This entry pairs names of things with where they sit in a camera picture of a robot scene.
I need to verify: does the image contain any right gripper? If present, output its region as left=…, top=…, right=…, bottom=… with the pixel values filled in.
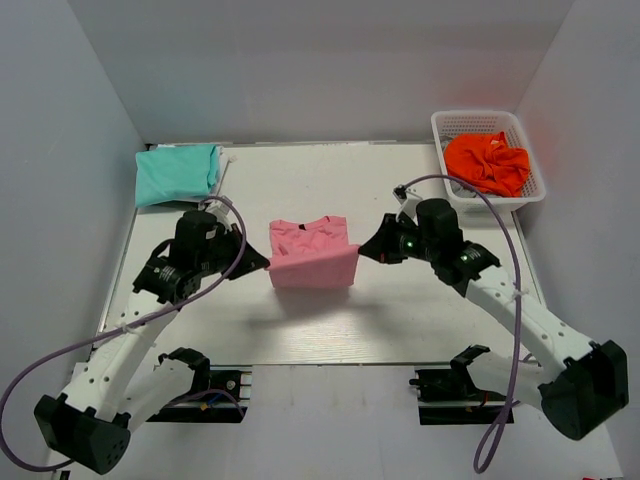
left=360, top=213, right=439, bottom=265

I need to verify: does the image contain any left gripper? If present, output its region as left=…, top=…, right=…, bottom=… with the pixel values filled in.
left=198, top=223, right=270, bottom=280

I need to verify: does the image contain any pink t-shirt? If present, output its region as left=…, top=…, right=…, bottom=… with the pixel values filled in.
left=268, top=216, right=359, bottom=289

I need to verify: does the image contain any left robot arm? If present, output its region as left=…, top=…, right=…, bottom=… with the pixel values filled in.
left=34, top=205, right=269, bottom=475

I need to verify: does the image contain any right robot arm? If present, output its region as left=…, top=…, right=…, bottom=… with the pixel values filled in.
left=358, top=199, right=629, bottom=440

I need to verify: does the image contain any grey cloth in basket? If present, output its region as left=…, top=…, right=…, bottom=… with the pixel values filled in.
left=445, top=179, right=500, bottom=204

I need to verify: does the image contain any white folded cloth under teal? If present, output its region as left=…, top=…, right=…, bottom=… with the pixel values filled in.
left=186, top=148, right=237, bottom=203

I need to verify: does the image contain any folded teal t-shirt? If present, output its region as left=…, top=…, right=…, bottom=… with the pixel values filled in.
left=135, top=144, right=219, bottom=208

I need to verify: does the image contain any orange t-shirt in basket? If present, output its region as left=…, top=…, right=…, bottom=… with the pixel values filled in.
left=443, top=131, right=531, bottom=198

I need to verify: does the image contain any white plastic basket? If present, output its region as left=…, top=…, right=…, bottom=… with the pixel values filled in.
left=431, top=110, right=546, bottom=213

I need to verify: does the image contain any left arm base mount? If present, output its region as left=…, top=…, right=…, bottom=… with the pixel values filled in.
left=148, top=366, right=252, bottom=425

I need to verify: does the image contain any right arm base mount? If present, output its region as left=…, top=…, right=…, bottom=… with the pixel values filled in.
left=409, top=368, right=505, bottom=426

